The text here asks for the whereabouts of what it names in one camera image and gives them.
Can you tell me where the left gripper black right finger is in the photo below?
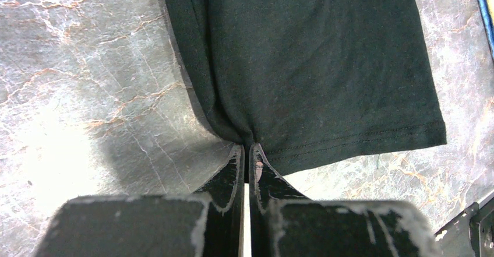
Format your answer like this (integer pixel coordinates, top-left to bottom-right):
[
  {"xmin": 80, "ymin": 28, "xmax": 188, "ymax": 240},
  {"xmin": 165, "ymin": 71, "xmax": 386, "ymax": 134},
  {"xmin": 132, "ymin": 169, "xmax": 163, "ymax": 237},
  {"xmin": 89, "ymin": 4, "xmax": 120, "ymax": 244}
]
[{"xmin": 248, "ymin": 144, "xmax": 441, "ymax": 256}]

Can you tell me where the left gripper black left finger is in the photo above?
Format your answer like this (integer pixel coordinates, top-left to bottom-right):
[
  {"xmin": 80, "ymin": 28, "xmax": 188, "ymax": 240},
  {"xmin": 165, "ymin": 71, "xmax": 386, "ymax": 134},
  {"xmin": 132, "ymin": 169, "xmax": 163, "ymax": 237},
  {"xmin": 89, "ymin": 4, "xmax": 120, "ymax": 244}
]
[{"xmin": 36, "ymin": 145, "xmax": 245, "ymax": 256}]

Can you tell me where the black underwear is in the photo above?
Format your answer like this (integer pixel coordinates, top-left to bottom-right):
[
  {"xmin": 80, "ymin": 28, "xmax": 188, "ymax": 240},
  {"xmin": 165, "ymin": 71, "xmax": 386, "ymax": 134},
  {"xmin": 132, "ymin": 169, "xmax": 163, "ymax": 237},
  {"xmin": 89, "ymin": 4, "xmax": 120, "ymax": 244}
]
[{"xmin": 165, "ymin": 0, "xmax": 447, "ymax": 175}]

